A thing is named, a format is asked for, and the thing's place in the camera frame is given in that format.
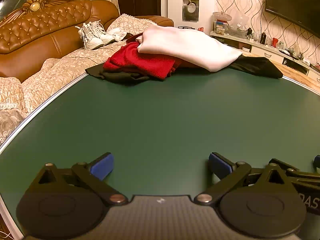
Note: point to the glass bowl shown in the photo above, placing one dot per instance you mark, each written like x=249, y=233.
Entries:
x=241, y=28

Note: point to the red cup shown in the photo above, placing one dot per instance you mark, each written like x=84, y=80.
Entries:
x=275, y=41

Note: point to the brown leather sofa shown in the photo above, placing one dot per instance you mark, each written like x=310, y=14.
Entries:
x=37, y=37

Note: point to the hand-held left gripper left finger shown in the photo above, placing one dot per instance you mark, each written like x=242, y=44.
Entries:
x=102, y=167

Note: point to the marble coffee table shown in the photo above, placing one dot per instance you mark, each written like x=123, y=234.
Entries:
x=282, y=66

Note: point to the stacked clear containers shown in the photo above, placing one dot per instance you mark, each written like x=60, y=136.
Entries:
x=221, y=25

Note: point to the red garment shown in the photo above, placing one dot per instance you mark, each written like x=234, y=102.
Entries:
x=140, y=62

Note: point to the white socks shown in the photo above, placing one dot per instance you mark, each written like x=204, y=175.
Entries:
x=117, y=33

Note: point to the dark bottle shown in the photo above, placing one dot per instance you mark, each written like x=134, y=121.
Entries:
x=262, y=38

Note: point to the silver wall poster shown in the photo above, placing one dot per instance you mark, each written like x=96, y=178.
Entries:
x=190, y=10

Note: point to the pale pink garment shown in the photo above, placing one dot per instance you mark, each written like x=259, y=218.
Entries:
x=187, y=45

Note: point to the black garment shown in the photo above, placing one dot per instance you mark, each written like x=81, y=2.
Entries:
x=255, y=66

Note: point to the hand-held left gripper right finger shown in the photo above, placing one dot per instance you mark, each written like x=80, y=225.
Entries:
x=219, y=164

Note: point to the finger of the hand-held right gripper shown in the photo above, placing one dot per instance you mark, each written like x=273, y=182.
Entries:
x=300, y=172
x=317, y=160

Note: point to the white sneaker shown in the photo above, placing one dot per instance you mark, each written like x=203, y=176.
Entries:
x=91, y=42
x=106, y=37

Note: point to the wall television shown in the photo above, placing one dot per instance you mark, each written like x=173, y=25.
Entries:
x=292, y=2

